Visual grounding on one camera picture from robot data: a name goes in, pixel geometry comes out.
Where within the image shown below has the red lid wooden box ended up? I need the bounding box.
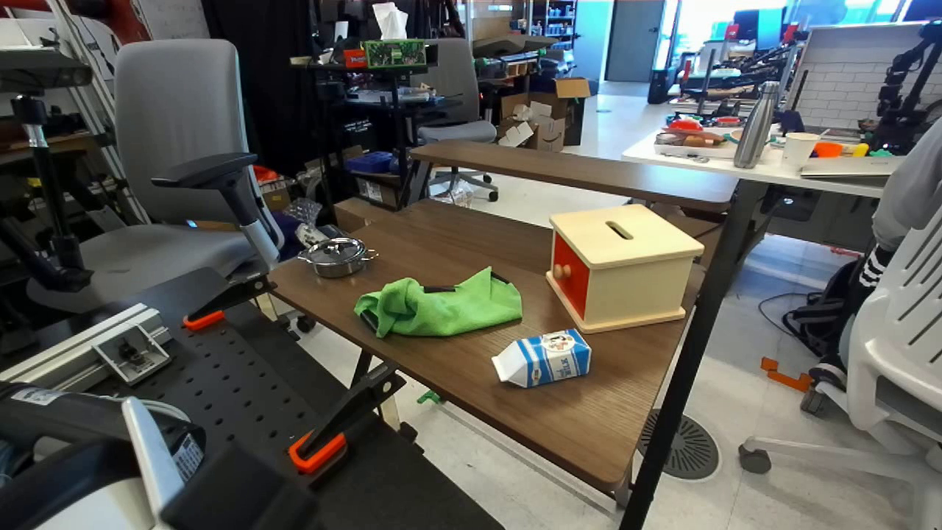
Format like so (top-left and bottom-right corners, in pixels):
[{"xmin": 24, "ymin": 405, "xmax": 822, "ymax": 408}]
[{"xmin": 546, "ymin": 233, "xmax": 592, "ymax": 321}]

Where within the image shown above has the white black robot base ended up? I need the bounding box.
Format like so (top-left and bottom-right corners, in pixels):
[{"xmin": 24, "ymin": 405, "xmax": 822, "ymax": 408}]
[{"xmin": 0, "ymin": 386, "xmax": 208, "ymax": 530}]

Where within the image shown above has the green microfibre cloth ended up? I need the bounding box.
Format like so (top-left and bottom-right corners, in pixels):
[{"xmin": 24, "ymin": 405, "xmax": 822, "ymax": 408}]
[{"xmin": 349, "ymin": 264, "xmax": 527, "ymax": 342}]

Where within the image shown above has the blue white milk carton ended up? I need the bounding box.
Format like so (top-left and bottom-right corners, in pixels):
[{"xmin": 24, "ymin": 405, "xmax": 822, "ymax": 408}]
[{"xmin": 489, "ymin": 327, "xmax": 593, "ymax": 390}]

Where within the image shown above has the round metal clamp fixture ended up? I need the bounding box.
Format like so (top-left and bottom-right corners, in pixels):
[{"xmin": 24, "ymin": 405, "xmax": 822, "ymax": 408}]
[{"xmin": 295, "ymin": 233, "xmax": 380, "ymax": 282}]

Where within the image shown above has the cardboard boxes stack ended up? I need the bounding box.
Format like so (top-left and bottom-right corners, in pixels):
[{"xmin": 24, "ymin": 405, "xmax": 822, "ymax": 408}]
[{"xmin": 498, "ymin": 72, "xmax": 592, "ymax": 152}]

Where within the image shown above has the light wooden box with slot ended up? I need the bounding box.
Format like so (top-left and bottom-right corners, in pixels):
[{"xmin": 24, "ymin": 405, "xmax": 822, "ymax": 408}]
[{"xmin": 545, "ymin": 202, "xmax": 705, "ymax": 336}]

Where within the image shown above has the grey swivel chair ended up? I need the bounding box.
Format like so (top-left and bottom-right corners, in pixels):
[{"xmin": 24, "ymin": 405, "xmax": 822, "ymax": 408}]
[{"xmin": 414, "ymin": 37, "xmax": 499, "ymax": 202}]

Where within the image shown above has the green circuit board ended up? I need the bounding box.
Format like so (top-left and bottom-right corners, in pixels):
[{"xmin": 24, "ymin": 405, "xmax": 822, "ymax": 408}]
[{"xmin": 356, "ymin": 37, "xmax": 434, "ymax": 71}]

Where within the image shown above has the red toy pile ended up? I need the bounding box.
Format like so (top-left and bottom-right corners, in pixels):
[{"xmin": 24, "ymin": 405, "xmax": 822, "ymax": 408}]
[{"xmin": 654, "ymin": 115, "xmax": 732, "ymax": 152}]

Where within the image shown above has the black perforated mounting board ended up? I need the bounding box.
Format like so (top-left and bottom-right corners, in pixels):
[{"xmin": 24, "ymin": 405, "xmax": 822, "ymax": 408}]
[{"xmin": 125, "ymin": 292, "xmax": 502, "ymax": 530}]

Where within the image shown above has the round floor drain cover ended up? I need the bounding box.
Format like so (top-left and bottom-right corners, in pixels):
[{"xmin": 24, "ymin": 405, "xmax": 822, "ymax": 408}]
[{"xmin": 658, "ymin": 413, "xmax": 724, "ymax": 483}]

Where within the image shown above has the steel thermos bottle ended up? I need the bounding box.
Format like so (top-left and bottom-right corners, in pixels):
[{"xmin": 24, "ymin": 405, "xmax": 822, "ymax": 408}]
[{"xmin": 732, "ymin": 81, "xmax": 782, "ymax": 170}]

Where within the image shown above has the grey office chair with armrest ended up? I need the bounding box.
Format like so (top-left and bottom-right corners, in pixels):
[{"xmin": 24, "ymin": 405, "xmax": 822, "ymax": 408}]
[{"xmin": 24, "ymin": 36, "xmax": 289, "ymax": 318}]

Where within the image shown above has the orange plastic floor piece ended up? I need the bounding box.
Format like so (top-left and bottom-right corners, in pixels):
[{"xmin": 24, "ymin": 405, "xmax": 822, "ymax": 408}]
[{"xmin": 760, "ymin": 352, "xmax": 819, "ymax": 393}]

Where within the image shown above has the white paper cup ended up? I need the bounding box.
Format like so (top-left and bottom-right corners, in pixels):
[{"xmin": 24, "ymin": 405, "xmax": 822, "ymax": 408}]
[{"xmin": 779, "ymin": 130, "xmax": 825, "ymax": 174}]

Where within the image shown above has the grey flat tray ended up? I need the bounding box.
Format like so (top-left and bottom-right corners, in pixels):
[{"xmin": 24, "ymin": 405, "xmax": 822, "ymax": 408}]
[{"xmin": 797, "ymin": 152, "xmax": 900, "ymax": 181}]

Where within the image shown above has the white perforated panel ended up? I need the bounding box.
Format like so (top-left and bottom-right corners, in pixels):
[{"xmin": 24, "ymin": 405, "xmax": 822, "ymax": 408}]
[{"xmin": 789, "ymin": 22, "xmax": 942, "ymax": 136}]

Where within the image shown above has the black tripod stand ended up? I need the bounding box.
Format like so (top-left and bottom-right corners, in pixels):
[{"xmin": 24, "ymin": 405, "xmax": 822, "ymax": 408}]
[{"xmin": 0, "ymin": 46, "xmax": 97, "ymax": 292}]

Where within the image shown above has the white plastic office chair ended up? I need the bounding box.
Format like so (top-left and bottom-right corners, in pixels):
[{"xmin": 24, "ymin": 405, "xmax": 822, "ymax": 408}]
[{"xmin": 736, "ymin": 202, "xmax": 942, "ymax": 530}]

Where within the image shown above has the seated person in grey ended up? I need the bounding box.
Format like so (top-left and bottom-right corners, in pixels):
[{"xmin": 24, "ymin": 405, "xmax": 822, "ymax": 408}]
[{"xmin": 782, "ymin": 115, "xmax": 942, "ymax": 364}]

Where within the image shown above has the black clamp with orange handle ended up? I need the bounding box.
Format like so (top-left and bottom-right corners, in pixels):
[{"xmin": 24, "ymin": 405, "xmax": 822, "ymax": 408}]
[
  {"xmin": 284, "ymin": 362, "xmax": 408, "ymax": 480},
  {"xmin": 178, "ymin": 271, "xmax": 273, "ymax": 336}
]

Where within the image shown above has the aluminium bracket plate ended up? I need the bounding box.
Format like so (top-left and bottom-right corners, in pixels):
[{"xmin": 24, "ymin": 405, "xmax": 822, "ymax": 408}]
[{"xmin": 92, "ymin": 321, "xmax": 174, "ymax": 388}]

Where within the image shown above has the aluminium extrusion rail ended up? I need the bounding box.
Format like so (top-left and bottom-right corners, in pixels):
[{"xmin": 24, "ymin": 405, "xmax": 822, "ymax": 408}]
[{"xmin": 0, "ymin": 299, "xmax": 162, "ymax": 388}]

